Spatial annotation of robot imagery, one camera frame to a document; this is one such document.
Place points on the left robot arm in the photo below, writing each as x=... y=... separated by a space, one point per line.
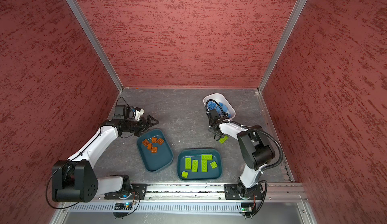
x=74 y=179

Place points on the white plastic bin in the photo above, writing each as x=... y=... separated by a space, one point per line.
x=219 y=98

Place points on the right aluminium corner post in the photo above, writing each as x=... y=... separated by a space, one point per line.
x=293 y=18

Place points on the right teal bin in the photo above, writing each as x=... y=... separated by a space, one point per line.
x=195 y=154

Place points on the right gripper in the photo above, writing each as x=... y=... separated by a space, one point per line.
x=211 y=129

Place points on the controller board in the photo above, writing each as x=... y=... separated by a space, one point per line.
x=122 y=207
x=246 y=207

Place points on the blue slope brick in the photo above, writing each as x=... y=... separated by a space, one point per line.
x=225 y=110

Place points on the left teal bin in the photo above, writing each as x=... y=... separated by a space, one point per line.
x=155 y=162

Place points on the green small brick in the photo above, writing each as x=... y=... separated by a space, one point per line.
x=213 y=165
x=184 y=174

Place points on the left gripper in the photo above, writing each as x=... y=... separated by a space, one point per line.
x=144 y=127

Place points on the green long brick top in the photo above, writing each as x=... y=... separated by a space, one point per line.
x=204 y=166

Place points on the right controller board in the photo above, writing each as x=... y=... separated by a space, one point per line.
x=246 y=207

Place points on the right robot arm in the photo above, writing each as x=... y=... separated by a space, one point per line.
x=254 y=145

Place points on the aluminium corner post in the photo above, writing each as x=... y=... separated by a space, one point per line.
x=293 y=18
x=81 y=18

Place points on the teal bin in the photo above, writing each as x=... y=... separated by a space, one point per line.
x=155 y=162
x=195 y=154

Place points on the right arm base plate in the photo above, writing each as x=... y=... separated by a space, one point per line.
x=234 y=191

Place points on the aluminium front rail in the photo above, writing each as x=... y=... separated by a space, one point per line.
x=214 y=192

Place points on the left aluminium corner post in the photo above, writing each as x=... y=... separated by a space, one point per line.
x=81 y=18

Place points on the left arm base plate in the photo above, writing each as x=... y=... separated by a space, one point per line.
x=136 y=191

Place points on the left controller board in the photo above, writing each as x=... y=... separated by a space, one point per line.
x=122 y=207

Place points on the green long brick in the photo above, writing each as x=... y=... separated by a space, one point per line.
x=194 y=166
x=187 y=163
x=204 y=166
x=223 y=139
x=207 y=157

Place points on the blue long brick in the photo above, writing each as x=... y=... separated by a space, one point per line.
x=211 y=105

